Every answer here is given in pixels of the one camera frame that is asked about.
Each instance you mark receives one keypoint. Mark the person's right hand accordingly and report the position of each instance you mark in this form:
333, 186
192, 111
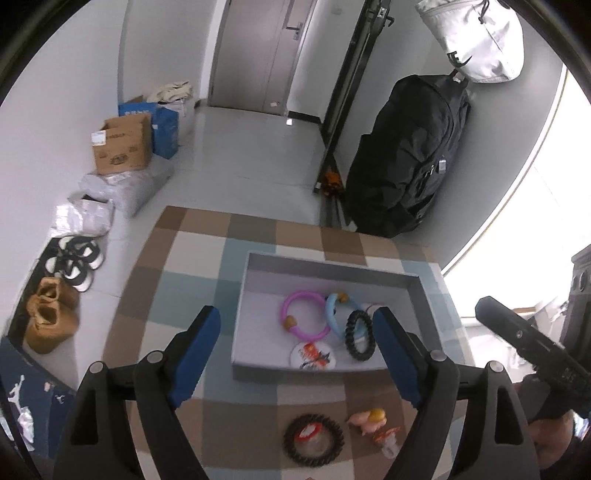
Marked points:
549, 438

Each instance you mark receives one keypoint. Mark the blue cardboard box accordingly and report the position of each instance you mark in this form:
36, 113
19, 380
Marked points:
166, 134

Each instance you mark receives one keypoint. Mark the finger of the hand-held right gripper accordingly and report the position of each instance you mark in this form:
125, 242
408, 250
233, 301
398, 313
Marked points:
508, 325

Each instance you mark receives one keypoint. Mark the white plastic bag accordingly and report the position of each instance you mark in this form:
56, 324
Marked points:
134, 189
92, 217

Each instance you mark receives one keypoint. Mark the small red white trinket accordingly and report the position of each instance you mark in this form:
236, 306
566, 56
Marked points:
307, 431

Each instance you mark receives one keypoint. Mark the plaid tablecloth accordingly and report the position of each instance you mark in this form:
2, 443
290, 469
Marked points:
194, 258

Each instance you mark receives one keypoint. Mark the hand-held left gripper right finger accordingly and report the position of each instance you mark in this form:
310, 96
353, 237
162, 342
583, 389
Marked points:
397, 355

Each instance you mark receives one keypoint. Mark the orange black toy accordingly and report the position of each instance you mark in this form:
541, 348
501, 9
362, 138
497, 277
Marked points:
330, 182

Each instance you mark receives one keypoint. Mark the round pin badge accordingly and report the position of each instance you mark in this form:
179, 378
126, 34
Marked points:
311, 355

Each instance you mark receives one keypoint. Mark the black backpack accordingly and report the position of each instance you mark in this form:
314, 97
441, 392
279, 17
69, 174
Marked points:
406, 152

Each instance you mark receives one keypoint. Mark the white hanging bag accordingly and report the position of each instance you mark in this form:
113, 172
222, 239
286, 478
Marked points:
480, 37

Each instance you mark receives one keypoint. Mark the blue bag with white figures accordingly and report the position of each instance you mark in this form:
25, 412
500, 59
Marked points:
27, 392

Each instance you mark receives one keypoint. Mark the white tote bag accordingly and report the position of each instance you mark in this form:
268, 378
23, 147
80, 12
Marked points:
173, 92

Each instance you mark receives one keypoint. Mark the grey door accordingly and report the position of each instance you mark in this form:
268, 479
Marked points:
249, 55

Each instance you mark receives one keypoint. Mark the dark shoe mat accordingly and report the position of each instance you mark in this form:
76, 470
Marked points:
18, 323

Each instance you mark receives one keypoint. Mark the brown boot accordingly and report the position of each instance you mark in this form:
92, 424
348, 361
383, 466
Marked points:
46, 330
53, 293

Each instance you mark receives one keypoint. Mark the pink pig toy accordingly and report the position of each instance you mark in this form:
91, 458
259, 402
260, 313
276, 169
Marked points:
369, 417

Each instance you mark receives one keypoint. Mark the black white sandal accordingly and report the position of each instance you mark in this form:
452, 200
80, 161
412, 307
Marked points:
85, 251
74, 277

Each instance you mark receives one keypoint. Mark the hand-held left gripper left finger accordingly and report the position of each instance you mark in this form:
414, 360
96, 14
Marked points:
196, 350

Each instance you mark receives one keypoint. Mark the brown cardboard box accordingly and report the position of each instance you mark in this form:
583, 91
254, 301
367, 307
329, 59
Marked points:
122, 147

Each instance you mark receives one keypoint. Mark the grey cardboard box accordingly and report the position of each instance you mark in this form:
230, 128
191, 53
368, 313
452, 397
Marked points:
268, 314

